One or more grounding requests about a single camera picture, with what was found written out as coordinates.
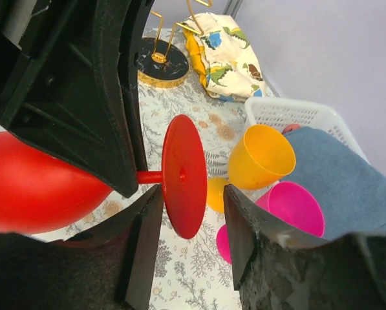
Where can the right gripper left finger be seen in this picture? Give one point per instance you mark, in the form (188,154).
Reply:
(109,266)

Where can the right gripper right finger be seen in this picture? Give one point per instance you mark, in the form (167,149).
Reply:
(277,266)

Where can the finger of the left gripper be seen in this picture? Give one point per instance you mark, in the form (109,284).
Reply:
(69,83)

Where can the magenta plastic goblet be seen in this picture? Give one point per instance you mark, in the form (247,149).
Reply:
(293,204)

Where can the gold wine glass rack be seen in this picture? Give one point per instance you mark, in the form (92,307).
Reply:
(160,63)

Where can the red plastic wine glass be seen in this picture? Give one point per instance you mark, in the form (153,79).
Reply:
(39,193)

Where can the blue folded cloth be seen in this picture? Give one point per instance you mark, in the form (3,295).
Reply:
(351,193)

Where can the left yellow plastic goblet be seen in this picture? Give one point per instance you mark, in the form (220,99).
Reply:
(260,158)

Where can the pink folded cloth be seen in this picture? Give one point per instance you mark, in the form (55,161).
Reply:
(290,128)

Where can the dinosaur print cloth bag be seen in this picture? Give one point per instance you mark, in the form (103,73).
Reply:
(223,58)

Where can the white plastic basket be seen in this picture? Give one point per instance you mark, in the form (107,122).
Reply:
(281,112)

